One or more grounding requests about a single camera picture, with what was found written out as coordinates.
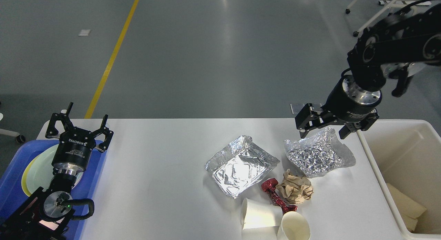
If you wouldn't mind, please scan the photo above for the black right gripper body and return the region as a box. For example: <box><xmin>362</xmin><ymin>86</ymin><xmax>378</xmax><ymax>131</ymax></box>
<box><xmin>321</xmin><ymin>75</ymin><xmax>382</xmax><ymax>123</ymax></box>

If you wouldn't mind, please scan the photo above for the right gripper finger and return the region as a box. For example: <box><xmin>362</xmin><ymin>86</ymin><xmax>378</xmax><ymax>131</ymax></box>
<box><xmin>295</xmin><ymin>103</ymin><xmax>340</xmax><ymax>139</ymax></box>
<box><xmin>339</xmin><ymin>109</ymin><xmax>379</xmax><ymax>139</ymax></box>

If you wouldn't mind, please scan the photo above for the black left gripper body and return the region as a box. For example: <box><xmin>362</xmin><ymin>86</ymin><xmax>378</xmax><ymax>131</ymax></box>
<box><xmin>52</xmin><ymin>133</ymin><xmax>96</xmax><ymax>173</ymax></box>

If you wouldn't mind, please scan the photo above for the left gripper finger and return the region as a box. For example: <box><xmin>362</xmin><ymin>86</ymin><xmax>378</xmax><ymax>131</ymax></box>
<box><xmin>88</xmin><ymin>114</ymin><xmax>114</xmax><ymax>153</ymax></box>
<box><xmin>45</xmin><ymin>102</ymin><xmax>78</xmax><ymax>141</ymax></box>

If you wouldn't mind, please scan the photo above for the aluminium foil tray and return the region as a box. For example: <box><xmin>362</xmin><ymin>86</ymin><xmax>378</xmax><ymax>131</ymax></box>
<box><xmin>285</xmin><ymin>128</ymin><xmax>356</xmax><ymax>178</ymax></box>
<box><xmin>205</xmin><ymin>135</ymin><xmax>280</xmax><ymax>199</ymax></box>

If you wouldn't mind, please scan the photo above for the mint green plate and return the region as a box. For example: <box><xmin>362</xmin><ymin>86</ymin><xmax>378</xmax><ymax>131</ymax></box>
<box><xmin>25</xmin><ymin>144</ymin><xmax>85</xmax><ymax>195</ymax></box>

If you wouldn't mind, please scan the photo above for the brown paper sheet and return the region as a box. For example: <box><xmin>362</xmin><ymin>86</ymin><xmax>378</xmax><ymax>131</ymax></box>
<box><xmin>386</xmin><ymin>183</ymin><xmax>427</xmax><ymax>232</ymax></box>

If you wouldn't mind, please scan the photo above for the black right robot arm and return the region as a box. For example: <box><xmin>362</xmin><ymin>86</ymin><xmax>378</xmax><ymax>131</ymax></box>
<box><xmin>295</xmin><ymin>0</ymin><xmax>441</xmax><ymax>139</ymax></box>

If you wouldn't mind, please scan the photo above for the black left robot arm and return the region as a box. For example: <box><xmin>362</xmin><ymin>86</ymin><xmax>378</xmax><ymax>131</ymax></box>
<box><xmin>1</xmin><ymin>103</ymin><xmax>114</xmax><ymax>240</ymax></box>

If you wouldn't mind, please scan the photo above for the left floor socket cover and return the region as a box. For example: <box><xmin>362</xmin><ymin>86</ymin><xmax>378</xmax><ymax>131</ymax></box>
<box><xmin>290</xmin><ymin>103</ymin><xmax>305</xmax><ymax>115</ymax></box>

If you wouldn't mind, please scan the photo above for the white chair leg left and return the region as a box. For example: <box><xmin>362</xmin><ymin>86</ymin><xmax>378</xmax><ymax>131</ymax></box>
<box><xmin>0</xmin><ymin>129</ymin><xmax>26</xmax><ymax>144</ymax></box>

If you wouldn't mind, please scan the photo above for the beige plastic bin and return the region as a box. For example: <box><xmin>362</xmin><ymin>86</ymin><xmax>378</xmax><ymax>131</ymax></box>
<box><xmin>357</xmin><ymin>119</ymin><xmax>441</xmax><ymax>240</ymax></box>

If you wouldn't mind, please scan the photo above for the yellow plate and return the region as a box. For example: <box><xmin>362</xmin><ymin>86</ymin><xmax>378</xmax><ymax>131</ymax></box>
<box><xmin>21</xmin><ymin>155</ymin><xmax>44</xmax><ymax>197</ymax></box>

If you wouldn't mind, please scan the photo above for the crumpled brown paper ball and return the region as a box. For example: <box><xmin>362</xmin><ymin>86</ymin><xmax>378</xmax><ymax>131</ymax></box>
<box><xmin>276</xmin><ymin>169</ymin><xmax>314</xmax><ymax>204</ymax></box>

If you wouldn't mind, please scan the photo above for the blue plastic tray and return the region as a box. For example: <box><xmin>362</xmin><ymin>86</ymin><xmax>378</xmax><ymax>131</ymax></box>
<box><xmin>1</xmin><ymin>140</ymin><xmax>106</xmax><ymax>240</ymax></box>

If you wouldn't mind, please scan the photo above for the red foil wrapper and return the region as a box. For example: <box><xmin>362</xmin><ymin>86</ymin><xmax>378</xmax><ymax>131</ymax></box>
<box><xmin>260</xmin><ymin>178</ymin><xmax>298</xmax><ymax>214</ymax></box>

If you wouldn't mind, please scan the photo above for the flat aluminium foil tray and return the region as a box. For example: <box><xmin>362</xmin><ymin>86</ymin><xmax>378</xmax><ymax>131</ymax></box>
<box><xmin>205</xmin><ymin>135</ymin><xmax>280</xmax><ymax>199</ymax></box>

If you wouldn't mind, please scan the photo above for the upright white paper cup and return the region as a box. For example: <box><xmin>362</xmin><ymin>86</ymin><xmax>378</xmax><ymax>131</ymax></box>
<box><xmin>277</xmin><ymin>211</ymin><xmax>311</xmax><ymax>240</ymax></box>

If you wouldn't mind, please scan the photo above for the lying white paper cup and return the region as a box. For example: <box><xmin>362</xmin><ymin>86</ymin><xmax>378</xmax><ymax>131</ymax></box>
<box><xmin>241</xmin><ymin>198</ymin><xmax>283</xmax><ymax>230</ymax></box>

